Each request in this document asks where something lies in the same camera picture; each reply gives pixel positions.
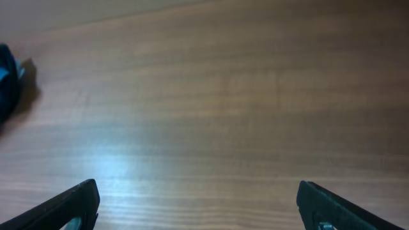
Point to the blue folded shirt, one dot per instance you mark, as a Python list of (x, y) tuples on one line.
[(3, 73)]

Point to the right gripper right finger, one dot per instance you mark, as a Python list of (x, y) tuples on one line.
[(322, 209)]

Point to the black folded shirt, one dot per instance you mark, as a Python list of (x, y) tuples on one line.
[(10, 85)]

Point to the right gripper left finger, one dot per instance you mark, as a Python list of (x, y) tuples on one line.
[(75, 208)]

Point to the light grey folded shirt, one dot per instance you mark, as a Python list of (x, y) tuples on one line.
[(20, 70)]

